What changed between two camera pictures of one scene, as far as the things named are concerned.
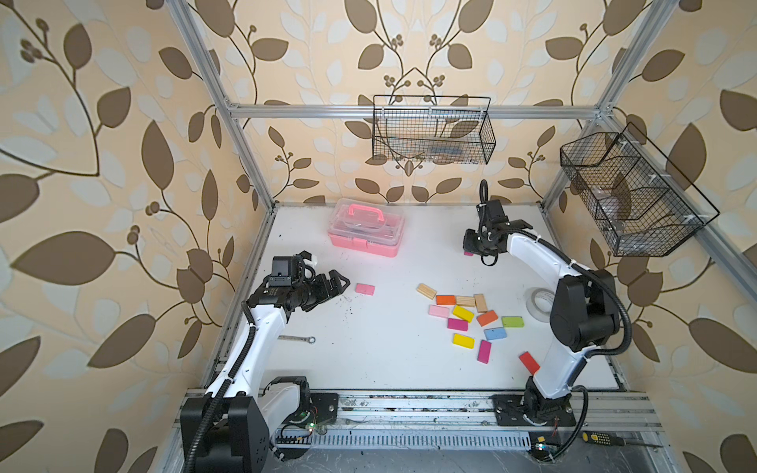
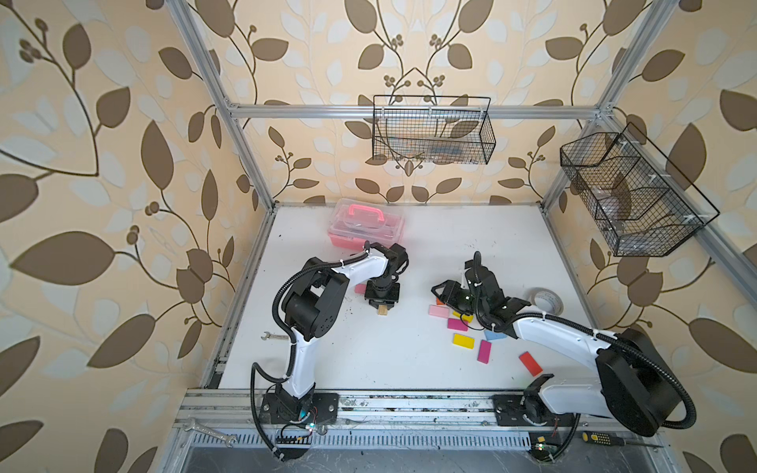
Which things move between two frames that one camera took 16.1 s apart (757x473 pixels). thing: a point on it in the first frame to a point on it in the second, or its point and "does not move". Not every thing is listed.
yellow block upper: (463, 313) does not move
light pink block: (440, 311) does not move
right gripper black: (467, 244) to (449, 292)
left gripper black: (322, 293) to (389, 302)
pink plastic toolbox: (375, 226) does not move
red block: (529, 362) does not move
